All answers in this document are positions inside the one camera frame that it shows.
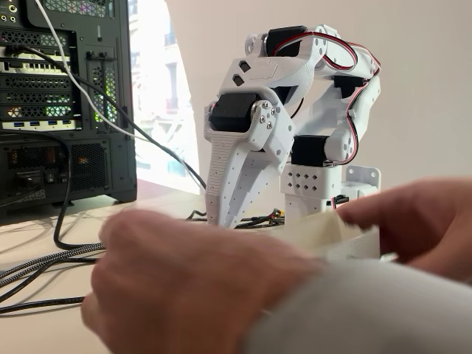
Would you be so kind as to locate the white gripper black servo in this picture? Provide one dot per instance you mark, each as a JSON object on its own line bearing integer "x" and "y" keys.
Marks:
{"x": 233, "y": 110}

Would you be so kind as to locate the white cardboard box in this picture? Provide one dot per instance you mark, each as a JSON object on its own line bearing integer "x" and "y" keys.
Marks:
{"x": 354, "y": 245}

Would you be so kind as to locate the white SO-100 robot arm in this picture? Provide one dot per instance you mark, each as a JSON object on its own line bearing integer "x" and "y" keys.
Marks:
{"x": 368, "y": 99}

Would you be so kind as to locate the grey sleeved forearm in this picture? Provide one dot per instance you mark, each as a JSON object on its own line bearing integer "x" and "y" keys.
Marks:
{"x": 368, "y": 313}

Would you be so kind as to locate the person's left hand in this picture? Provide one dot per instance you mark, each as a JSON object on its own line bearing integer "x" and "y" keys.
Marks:
{"x": 184, "y": 287}

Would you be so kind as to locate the person's right hand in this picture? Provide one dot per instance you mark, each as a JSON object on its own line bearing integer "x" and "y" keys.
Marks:
{"x": 424, "y": 221}

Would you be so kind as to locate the bright window with street view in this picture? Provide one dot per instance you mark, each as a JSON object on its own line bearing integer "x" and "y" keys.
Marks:
{"x": 158, "y": 92}

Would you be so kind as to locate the black computer tower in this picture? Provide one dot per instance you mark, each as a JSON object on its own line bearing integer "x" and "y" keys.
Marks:
{"x": 118, "y": 29}

